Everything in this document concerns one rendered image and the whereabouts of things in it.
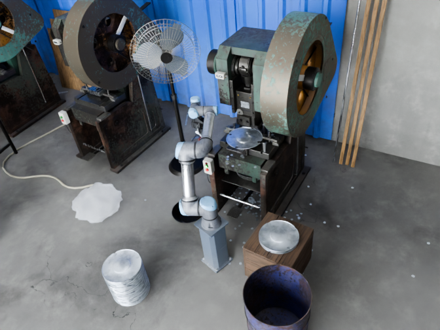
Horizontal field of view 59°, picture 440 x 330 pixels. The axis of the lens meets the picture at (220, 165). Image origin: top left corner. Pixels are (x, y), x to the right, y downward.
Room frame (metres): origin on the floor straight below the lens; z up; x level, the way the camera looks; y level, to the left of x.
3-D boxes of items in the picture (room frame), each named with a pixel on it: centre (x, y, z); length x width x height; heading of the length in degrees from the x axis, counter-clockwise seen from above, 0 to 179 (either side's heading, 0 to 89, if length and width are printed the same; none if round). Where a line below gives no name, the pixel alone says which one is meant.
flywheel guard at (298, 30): (2.52, -0.63, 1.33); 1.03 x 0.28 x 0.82; 145
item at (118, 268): (1.78, 0.80, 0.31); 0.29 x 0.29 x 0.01
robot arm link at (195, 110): (2.53, 0.13, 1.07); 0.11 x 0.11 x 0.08; 80
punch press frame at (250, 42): (2.74, -0.37, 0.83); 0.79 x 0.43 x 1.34; 145
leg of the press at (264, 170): (2.58, -0.59, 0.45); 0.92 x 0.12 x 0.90; 145
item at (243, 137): (2.52, -0.22, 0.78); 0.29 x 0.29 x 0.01
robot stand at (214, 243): (1.96, 0.11, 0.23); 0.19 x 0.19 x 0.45; 39
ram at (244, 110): (2.59, -0.27, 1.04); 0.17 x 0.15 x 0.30; 145
